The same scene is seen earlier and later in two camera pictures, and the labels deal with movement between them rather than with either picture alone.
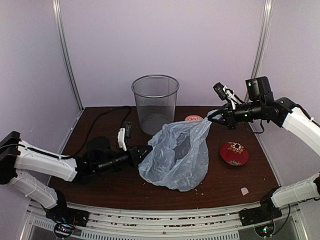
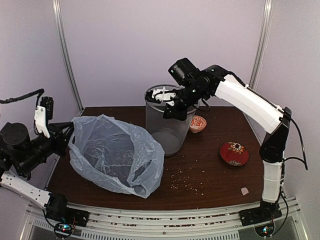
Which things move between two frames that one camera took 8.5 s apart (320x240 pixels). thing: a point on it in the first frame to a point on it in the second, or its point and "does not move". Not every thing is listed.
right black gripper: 229,119 to 181,115
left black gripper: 137,158 to 60,140
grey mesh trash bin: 155,95 to 172,134
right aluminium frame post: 262,40 does not move
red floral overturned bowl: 234,153 does not move
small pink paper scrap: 244,191 does not move
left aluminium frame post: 56,6 does not move
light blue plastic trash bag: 178,157 to 117,154
